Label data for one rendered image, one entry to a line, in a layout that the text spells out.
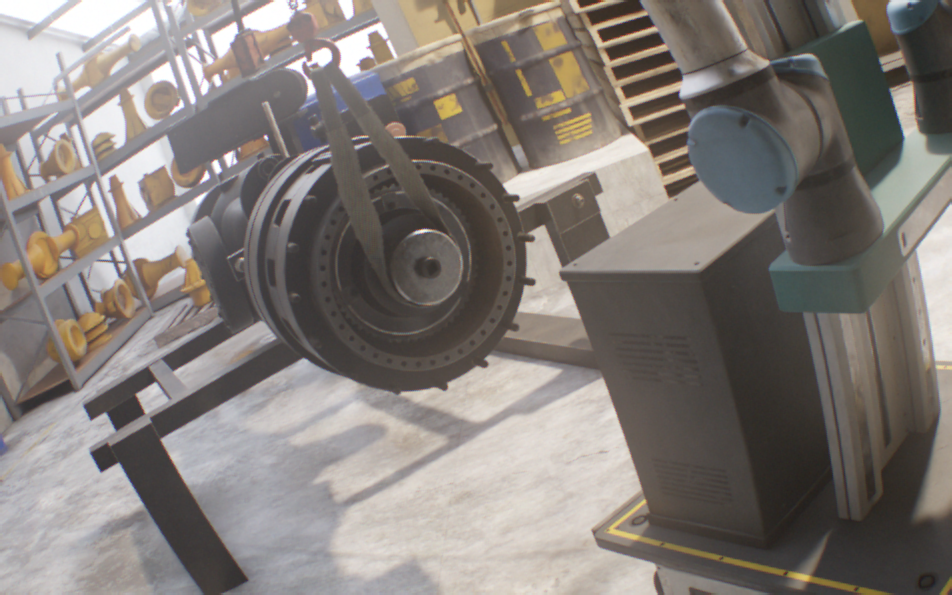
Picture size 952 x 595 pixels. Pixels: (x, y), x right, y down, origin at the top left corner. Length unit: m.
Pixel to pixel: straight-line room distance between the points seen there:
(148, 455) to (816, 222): 2.24
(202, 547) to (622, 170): 2.78
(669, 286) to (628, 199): 3.29
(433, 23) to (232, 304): 3.67
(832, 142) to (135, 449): 2.31
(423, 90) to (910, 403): 3.92
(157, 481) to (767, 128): 2.33
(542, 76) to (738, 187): 4.18
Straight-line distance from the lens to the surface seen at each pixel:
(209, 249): 3.20
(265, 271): 2.17
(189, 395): 2.87
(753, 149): 0.84
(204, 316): 8.16
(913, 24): 1.39
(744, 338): 1.33
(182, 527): 2.89
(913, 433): 1.64
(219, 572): 2.96
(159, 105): 10.75
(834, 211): 1.00
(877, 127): 1.36
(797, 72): 0.97
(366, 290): 1.93
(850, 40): 1.35
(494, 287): 2.00
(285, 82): 4.46
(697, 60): 0.86
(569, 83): 5.05
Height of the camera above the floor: 1.22
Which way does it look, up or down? 13 degrees down
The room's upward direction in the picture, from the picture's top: 24 degrees counter-clockwise
